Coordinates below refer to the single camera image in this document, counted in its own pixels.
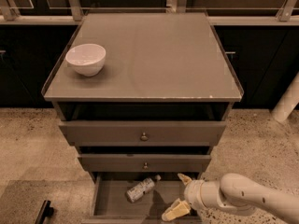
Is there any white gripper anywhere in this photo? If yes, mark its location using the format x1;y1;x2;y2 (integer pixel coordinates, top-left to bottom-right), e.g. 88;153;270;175
162;173;206;221

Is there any blue plastic bottle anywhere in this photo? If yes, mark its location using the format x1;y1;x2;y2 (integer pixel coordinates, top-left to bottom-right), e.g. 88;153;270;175
126;175;162;203

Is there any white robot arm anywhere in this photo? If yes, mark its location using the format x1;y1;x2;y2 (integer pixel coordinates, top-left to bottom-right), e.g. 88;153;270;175
162;173;299;224

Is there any middle drawer knob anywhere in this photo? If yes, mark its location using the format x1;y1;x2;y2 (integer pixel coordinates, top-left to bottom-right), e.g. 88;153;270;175
142;162;149;170

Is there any drawer knob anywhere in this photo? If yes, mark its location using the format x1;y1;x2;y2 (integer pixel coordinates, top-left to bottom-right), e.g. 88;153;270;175
140;133;149;142
142;162;149;170

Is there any top drawer knob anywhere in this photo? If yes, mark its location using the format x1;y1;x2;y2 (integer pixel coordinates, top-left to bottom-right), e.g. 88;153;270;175
140;133;149;142

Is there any open bottom drawer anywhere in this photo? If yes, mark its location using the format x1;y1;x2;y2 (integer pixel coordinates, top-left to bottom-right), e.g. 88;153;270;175
82;175;203;224

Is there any middle drawer front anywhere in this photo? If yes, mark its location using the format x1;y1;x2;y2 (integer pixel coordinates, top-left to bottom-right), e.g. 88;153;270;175
78;154;211;172

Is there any grey drawer cabinet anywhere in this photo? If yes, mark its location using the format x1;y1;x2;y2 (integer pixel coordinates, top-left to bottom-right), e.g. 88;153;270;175
41;12;245;224

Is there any top drawer front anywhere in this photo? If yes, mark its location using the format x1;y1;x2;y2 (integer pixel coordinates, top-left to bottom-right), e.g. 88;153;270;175
59;120;226;147

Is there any black object on floor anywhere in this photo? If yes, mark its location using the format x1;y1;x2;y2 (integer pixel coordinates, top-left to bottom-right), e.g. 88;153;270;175
35;200;54;224

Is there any white ceramic bowl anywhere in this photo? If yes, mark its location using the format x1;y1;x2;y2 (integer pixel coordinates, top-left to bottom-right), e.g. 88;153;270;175
65;44;107;77

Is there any white cylindrical post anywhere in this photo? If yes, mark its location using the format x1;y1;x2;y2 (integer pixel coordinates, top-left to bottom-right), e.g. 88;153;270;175
272;72;299;122

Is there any metal railing frame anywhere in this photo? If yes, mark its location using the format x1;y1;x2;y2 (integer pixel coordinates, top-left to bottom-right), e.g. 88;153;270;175
1;0;299;26

